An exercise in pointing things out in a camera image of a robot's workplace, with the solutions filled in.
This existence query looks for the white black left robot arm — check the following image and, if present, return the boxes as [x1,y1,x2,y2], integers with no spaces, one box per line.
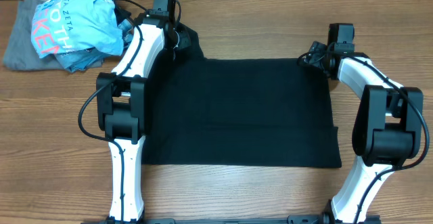
[97,11,180,223]

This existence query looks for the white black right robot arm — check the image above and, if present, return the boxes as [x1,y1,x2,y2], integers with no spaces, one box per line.
[297,42,430,223]

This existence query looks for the black t-shirt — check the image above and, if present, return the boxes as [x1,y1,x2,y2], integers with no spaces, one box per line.
[143,30,342,169]

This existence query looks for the folded grey garment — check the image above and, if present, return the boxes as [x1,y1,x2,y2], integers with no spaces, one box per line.
[3,0,65,71]

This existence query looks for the folded blue denim jeans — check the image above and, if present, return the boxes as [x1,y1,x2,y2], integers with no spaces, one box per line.
[53,19,135,74]

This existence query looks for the black garment in pile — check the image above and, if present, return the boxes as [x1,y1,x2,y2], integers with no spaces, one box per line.
[114,6,131,25]

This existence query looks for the light blue printed t-shirt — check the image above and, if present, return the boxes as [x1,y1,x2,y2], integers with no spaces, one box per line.
[30,0,123,58]

